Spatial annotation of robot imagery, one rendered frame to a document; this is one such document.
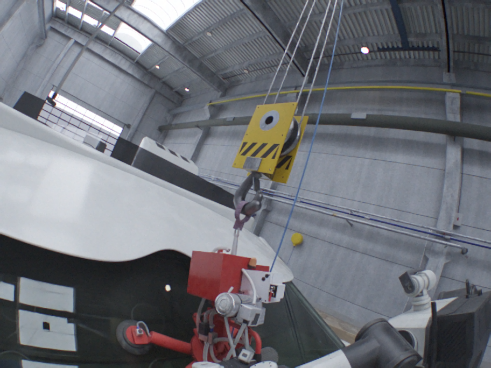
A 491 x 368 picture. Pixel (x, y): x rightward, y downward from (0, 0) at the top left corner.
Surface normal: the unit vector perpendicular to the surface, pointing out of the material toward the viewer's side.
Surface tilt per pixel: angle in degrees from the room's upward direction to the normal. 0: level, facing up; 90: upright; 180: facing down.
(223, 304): 81
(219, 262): 90
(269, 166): 90
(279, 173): 90
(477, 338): 68
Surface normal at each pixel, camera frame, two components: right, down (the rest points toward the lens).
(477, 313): 0.29, -0.43
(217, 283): -0.63, -0.35
